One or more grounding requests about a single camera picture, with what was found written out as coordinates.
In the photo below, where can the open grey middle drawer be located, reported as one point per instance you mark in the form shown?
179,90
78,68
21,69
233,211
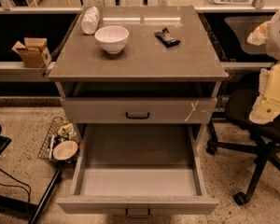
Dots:
138,170

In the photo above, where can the grey drawer cabinet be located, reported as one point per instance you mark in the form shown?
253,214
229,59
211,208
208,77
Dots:
145,68

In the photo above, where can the black wire basket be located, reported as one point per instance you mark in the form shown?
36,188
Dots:
50,142

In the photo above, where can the open cardboard box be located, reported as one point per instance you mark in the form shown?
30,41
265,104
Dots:
34,52

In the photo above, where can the beige bowl in basket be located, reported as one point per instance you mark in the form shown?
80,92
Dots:
65,150

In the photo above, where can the black rxbar chocolate wrapper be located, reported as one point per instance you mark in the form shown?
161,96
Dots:
166,38

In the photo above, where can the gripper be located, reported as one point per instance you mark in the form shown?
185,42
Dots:
279,36

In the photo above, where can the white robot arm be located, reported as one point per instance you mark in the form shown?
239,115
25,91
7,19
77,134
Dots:
268,34

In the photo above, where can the white ceramic bowl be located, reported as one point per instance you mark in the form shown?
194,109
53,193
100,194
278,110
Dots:
112,39

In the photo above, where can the closed grey upper drawer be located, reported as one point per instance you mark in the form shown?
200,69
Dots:
139,110

